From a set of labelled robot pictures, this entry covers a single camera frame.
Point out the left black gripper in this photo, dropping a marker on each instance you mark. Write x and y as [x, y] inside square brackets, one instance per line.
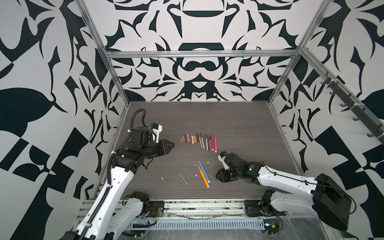
[162, 146]

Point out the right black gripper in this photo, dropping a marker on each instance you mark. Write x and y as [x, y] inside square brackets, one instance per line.
[221, 174]

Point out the red pink marker pen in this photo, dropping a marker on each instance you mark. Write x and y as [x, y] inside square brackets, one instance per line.
[215, 144]

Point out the purple marker pen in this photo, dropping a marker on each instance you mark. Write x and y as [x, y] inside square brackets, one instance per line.
[212, 143]

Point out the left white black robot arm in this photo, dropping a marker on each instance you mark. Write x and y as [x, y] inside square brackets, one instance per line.
[101, 222]

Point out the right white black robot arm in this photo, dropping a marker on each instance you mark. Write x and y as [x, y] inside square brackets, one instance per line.
[319, 196]

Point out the blue marker pen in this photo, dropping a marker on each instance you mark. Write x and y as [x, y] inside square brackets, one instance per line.
[204, 172]

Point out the orange marker pen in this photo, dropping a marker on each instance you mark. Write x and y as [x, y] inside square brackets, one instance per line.
[203, 177]

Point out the small green circuit board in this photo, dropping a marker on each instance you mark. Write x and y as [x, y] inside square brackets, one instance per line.
[273, 226]

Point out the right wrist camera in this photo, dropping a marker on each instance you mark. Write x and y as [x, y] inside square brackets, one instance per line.
[222, 156]

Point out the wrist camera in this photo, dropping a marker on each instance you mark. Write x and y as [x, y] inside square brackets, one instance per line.
[155, 130]
[222, 156]

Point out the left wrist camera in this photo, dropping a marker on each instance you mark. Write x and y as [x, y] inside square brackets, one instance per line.
[155, 130]

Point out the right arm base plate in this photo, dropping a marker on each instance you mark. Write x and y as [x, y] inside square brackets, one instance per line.
[257, 208]

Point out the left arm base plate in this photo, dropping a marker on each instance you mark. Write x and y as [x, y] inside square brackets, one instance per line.
[153, 209]

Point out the aluminium front rail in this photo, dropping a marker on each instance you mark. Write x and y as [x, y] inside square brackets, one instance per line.
[194, 208]

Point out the white slotted cable duct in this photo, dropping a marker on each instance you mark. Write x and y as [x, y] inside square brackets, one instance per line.
[206, 224]

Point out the black wall hook rack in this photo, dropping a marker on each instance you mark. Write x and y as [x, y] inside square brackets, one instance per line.
[351, 102]

